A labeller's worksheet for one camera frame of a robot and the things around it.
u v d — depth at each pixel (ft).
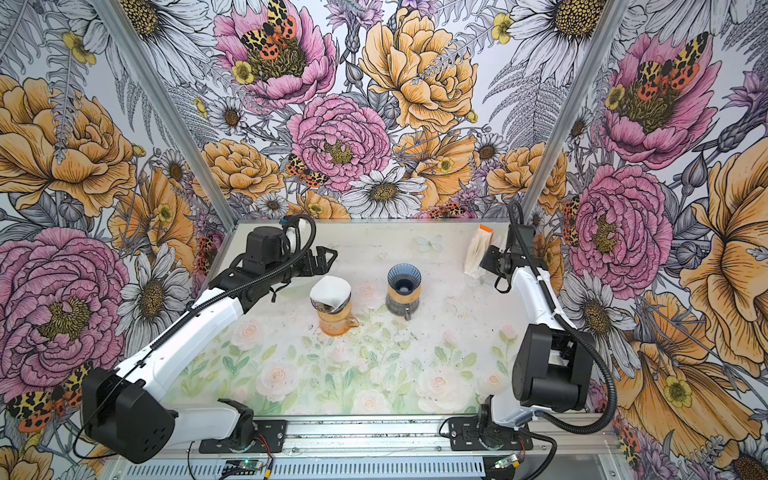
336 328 3.02
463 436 2.43
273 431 2.46
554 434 2.11
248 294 1.83
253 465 2.30
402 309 3.02
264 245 1.93
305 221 2.07
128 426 1.30
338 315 2.79
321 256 2.31
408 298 2.88
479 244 3.38
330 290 2.79
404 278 3.00
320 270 2.32
